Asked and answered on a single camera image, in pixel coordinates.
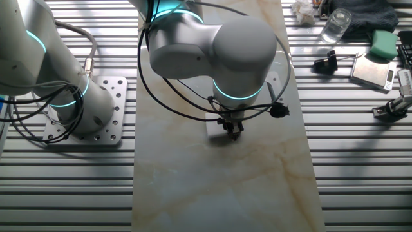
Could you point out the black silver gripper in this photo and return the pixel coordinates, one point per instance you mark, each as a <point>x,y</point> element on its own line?
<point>233,120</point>

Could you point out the white sponge block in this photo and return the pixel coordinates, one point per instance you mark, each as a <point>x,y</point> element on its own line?
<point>214,127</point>

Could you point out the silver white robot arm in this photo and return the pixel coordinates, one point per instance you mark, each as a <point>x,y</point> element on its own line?
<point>238,54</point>

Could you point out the green sponge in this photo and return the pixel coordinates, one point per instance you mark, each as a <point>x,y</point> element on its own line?
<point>383,44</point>

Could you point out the marble pattern slab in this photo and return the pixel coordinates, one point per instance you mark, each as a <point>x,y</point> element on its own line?
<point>209,187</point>

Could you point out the black knob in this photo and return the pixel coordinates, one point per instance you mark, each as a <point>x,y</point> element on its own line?
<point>325,62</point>

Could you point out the crumpled white tissue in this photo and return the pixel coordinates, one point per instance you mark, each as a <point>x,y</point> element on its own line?
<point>302,11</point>

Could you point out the clear glass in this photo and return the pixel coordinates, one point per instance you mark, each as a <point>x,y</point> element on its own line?
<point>336,27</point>

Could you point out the silver digital scale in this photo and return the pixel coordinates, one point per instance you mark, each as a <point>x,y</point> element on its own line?
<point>371,72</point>

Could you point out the dark towel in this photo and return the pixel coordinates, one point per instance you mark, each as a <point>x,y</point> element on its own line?
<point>367,16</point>

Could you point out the black keyboard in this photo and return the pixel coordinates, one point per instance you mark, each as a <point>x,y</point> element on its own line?
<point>406,51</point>

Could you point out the wrist camera on grey bracket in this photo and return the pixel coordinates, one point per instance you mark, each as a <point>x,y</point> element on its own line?
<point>278,110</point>

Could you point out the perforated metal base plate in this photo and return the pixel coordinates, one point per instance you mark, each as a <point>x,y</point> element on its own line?
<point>117,93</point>

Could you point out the black camera stand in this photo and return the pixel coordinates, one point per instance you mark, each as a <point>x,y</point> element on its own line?
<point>391,109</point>

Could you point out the silver ribbed camera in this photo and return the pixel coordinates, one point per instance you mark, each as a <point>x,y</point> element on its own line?
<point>405,82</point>

